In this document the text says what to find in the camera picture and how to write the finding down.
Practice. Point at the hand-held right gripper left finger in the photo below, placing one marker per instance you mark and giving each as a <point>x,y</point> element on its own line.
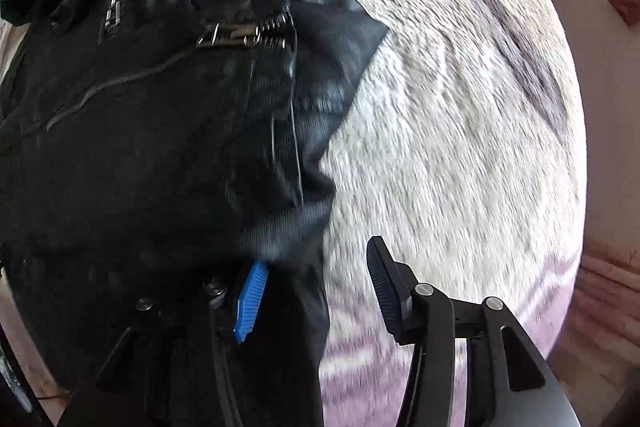
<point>251,302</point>

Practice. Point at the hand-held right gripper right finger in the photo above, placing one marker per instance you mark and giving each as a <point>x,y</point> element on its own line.
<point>387,287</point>

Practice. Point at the black leather jacket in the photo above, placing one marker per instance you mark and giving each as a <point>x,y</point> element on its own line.
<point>150,132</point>

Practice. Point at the white and purple fuzzy blanket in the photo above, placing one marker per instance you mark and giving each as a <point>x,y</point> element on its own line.
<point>450,132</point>

